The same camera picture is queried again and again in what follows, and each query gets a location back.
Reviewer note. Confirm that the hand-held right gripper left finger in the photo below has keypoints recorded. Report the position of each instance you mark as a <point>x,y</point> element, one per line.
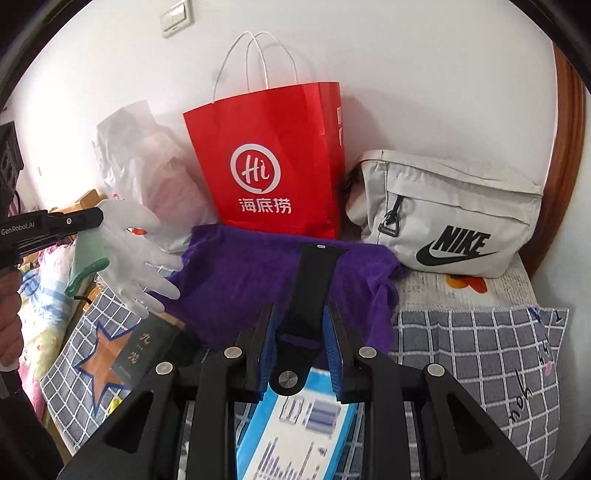
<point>268,350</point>

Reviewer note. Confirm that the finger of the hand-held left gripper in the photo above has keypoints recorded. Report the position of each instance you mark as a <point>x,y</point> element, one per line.
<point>76,220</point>

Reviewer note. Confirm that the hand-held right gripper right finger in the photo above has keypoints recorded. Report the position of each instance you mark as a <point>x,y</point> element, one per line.
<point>332,350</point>

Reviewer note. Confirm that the white work glove green cuff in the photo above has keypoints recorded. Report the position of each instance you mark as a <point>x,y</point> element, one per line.
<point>124,258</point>

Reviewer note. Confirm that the person's left hand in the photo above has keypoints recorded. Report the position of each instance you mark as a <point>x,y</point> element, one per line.
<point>9,323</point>

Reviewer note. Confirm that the floral printed blanket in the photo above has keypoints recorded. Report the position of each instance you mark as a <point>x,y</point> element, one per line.
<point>41,295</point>

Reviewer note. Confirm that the purple towel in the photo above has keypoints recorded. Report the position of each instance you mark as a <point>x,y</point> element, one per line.
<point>231,277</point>

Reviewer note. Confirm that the blue and white packet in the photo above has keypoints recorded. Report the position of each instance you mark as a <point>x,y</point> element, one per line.
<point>295,438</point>

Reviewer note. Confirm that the white plastic bag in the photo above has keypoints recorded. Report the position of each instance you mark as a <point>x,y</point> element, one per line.
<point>138,152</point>

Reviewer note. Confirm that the white printed bedsheet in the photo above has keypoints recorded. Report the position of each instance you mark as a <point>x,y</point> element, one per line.
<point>425,288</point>

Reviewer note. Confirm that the dark green booklet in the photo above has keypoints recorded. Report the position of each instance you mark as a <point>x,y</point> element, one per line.
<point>143,350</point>

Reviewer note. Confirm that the grey checked quilt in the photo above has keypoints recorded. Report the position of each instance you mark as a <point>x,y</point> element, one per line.
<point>461,350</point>

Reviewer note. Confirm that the grey waist bag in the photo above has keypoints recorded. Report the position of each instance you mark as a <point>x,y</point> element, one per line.
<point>461,207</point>

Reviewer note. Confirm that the red paper bag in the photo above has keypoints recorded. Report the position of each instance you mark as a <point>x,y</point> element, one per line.
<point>277,129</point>

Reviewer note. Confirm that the brown wooden headboard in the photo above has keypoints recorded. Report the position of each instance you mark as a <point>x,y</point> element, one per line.
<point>565,161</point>

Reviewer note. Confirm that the light wooden frame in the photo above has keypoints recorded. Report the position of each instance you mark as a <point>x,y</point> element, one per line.
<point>85,201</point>

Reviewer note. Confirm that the white wall switch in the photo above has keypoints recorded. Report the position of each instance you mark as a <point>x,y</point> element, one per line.
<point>175,18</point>

